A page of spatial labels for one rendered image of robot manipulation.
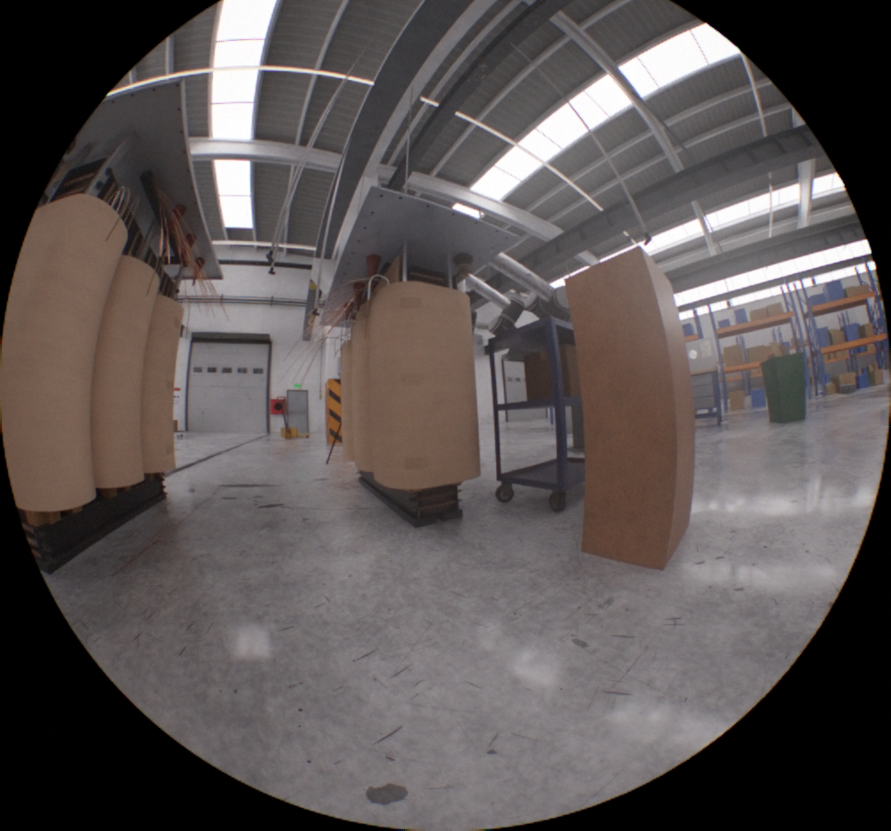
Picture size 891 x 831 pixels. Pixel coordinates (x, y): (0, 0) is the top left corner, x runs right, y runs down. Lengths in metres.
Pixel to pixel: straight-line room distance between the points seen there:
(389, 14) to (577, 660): 10.13
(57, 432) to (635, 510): 1.66
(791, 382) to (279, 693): 4.59
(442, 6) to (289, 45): 6.87
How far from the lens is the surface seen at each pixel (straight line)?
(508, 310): 3.02
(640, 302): 0.84
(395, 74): 4.51
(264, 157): 11.28
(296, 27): 10.40
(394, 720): 0.55
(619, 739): 0.54
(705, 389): 4.89
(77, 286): 1.14
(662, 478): 0.82
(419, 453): 1.09
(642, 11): 11.37
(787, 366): 4.31
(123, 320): 1.43
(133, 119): 1.52
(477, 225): 1.38
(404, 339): 1.13
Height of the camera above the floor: 0.48
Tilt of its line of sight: 7 degrees up
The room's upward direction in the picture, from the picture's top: 3 degrees counter-clockwise
